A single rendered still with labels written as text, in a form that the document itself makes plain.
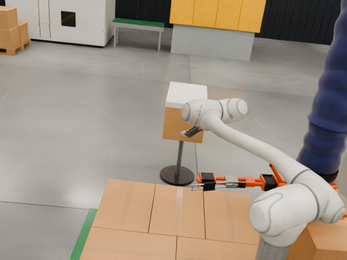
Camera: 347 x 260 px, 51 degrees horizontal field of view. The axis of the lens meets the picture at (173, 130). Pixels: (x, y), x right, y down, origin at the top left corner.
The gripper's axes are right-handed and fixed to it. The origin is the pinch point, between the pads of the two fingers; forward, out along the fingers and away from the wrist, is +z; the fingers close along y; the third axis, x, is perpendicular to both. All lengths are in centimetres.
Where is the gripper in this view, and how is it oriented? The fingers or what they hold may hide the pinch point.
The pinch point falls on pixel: (190, 125)
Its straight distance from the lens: 191.1
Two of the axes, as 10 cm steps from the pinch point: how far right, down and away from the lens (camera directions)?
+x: -6.7, -7.0, -2.5
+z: -5.0, 1.7, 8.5
